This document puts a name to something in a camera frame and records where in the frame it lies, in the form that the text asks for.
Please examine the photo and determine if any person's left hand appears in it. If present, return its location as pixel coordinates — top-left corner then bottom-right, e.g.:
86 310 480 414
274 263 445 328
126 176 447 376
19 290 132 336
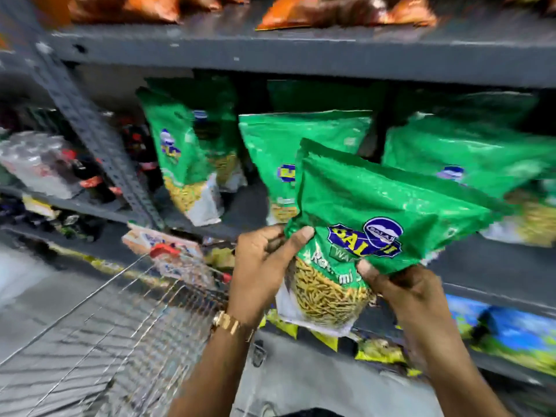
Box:
226 224 316 330

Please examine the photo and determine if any person's right hand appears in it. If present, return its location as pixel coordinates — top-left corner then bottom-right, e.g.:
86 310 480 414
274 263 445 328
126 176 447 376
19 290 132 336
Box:
356 259 453 341

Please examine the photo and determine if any green snack packet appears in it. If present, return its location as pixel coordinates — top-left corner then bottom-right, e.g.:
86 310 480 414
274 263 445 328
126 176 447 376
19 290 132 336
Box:
275 138 516 338

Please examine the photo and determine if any person's left forearm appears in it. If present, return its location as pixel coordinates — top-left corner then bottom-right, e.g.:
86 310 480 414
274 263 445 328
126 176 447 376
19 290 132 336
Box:
167 323 258 417

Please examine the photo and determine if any person's right forearm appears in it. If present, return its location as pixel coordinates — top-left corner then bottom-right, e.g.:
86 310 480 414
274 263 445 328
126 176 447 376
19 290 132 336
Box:
397 328 515 417

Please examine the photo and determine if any yellow snack packet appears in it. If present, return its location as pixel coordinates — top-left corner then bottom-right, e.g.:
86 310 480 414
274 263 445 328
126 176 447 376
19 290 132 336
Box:
260 308 339 353
355 338 423 378

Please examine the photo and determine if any gold wristwatch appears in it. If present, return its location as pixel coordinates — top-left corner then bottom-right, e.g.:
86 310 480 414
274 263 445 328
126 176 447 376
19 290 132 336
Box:
210 310 257 343

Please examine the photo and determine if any row of green packets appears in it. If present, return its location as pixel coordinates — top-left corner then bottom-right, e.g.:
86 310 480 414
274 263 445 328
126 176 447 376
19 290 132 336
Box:
136 77 556 249

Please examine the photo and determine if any white and orange packet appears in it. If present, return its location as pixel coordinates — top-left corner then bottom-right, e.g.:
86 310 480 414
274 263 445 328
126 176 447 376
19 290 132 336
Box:
121 223 216 288

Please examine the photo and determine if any row of blue packets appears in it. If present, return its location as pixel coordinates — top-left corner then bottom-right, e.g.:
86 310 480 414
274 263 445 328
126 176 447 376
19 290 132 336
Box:
445 294 556 378

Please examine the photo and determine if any group of dark soda bottles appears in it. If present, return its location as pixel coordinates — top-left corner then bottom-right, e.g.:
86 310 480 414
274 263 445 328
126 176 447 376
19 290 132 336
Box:
65 119 163 204

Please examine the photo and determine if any grey metal shelf rack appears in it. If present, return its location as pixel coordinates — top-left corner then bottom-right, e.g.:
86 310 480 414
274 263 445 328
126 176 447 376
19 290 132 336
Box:
0 0 556 387

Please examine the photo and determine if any orange snack packet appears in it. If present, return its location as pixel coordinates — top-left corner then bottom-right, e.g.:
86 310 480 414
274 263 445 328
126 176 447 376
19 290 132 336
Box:
255 0 438 32
182 0 251 12
69 0 181 25

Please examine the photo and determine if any small yellow packet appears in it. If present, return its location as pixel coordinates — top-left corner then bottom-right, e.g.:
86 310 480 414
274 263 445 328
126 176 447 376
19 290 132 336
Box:
22 194 60 220

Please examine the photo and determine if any shrink-wrapped pack of bottles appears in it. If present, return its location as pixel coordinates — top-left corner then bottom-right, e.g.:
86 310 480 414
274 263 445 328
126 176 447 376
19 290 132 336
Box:
0 130 82 200

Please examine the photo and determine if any wire shopping cart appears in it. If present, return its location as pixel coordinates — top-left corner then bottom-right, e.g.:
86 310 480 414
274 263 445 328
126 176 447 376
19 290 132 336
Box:
0 242 232 417

